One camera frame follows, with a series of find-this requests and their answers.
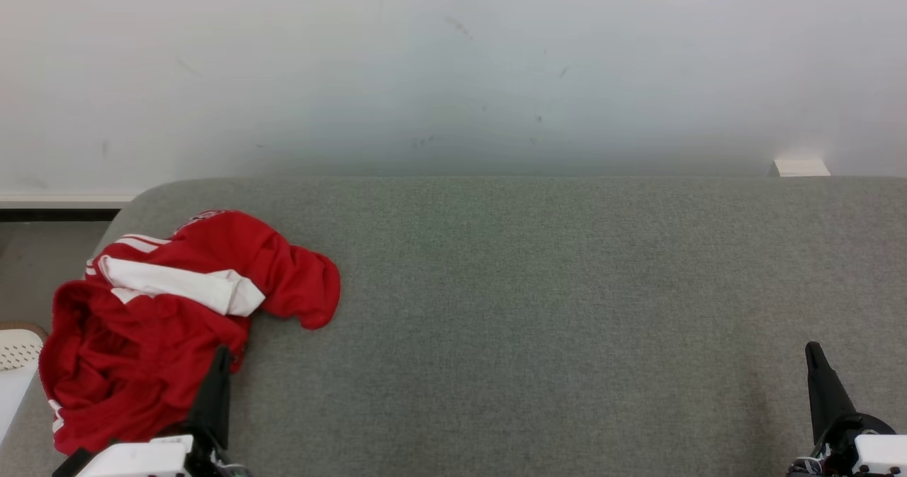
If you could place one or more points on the red garment with white bands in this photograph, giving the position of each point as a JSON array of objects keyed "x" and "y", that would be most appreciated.
[{"x": 120, "y": 363}]

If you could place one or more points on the small white wall box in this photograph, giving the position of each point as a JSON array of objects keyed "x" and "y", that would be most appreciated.
[{"x": 801, "y": 168}]

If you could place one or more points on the white laundry basket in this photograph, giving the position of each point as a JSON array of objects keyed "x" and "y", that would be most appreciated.
[{"x": 14, "y": 363}]

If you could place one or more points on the red jersey black number print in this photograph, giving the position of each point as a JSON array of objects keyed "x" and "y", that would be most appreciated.
[{"x": 283, "y": 278}]

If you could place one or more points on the grey fabric mat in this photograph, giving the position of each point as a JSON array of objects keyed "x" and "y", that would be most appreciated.
[{"x": 531, "y": 321}]

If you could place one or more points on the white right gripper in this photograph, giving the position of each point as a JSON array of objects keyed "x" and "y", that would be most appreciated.
[{"x": 875, "y": 456}]

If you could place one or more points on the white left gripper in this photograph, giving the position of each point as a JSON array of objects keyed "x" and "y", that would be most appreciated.
[{"x": 142, "y": 461}]

